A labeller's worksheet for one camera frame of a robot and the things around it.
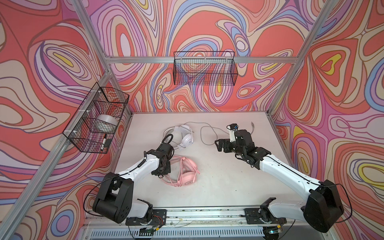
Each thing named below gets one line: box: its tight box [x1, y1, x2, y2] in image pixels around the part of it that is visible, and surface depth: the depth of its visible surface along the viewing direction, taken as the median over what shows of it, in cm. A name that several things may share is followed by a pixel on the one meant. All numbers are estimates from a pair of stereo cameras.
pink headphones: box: [161, 156, 201, 187], surface depth 82 cm
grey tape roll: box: [89, 114, 119, 133], surface depth 74 cm
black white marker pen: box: [100, 133, 107, 151], surface depth 74 cm
